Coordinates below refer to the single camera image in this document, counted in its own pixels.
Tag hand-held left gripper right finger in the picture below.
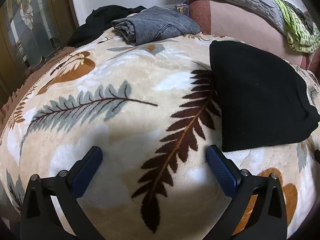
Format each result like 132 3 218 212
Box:
206 144 288 240

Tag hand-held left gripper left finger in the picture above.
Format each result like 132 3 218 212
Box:
20 146 105 240

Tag black pants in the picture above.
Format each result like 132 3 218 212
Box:
209 40 320 153

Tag leaf print plush blanket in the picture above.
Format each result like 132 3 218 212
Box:
0 34 320 240

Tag pink bed sheet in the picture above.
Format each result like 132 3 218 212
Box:
189 0 316 68

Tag folded grey jeans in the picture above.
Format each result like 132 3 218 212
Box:
111 6 201 47

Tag wooden cabinet with glass doors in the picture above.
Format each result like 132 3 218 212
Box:
0 0 77 108

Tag green patterned cloth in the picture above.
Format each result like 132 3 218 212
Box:
262 0 320 54

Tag black cloth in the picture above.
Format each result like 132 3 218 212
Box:
67 5 148 48

